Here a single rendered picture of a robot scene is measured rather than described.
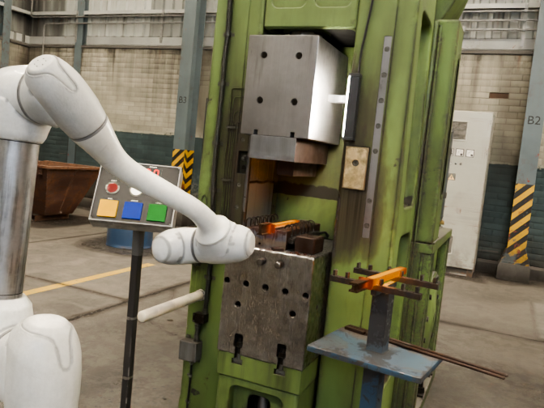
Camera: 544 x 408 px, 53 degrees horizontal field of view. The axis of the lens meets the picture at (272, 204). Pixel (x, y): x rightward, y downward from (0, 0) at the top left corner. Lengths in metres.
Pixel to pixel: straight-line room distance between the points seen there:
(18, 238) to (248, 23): 1.47
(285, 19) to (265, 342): 1.34
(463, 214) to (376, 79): 5.26
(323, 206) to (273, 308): 0.66
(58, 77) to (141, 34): 9.22
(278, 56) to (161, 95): 7.68
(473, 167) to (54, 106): 6.48
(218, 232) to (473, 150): 6.11
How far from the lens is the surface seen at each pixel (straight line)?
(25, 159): 1.42
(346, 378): 2.40
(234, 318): 2.30
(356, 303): 2.30
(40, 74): 1.28
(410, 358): 1.99
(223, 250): 1.49
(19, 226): 1.43
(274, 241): 2.23
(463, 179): 7.39
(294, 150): 2.18
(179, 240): 1.56
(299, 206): 2.69
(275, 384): 2.30
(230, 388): 2.41
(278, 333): 2.22
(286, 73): 2.23
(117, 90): 10.46
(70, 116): 1.30
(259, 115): 2.26
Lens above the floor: 1.28
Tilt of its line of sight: 5 degrees down
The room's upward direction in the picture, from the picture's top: 6 degrees clockwise
